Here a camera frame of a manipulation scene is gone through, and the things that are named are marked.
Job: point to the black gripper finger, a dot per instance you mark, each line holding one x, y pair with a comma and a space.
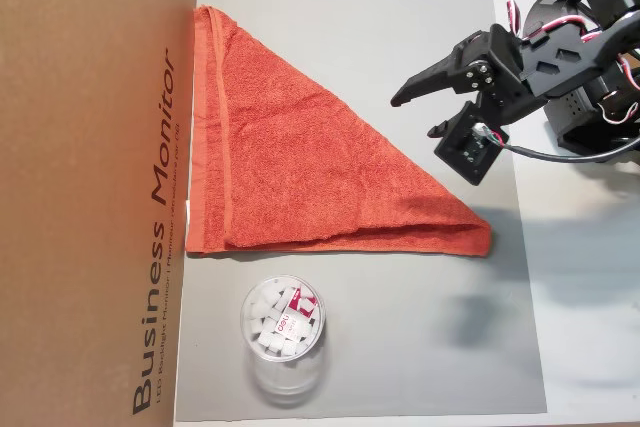
440, 72
450, 83

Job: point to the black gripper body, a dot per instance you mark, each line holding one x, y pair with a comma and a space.
492, 59

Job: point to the orange terry towel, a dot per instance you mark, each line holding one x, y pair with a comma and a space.
280, 162

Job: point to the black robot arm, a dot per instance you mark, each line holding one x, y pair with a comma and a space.
565, 62

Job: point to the grey table mat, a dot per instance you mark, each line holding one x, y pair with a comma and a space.
375, 322

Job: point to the red white paper packet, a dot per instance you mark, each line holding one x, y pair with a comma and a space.
287, 324

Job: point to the white cubes in jar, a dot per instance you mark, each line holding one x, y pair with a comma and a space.
265, 327

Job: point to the clear plastic jar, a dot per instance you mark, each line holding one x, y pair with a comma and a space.
285, 382

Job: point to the brown Business Monitor cardboard box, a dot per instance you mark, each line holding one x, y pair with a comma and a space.
75, 172

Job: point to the black square wrist camera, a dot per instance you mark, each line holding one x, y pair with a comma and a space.
470, 147

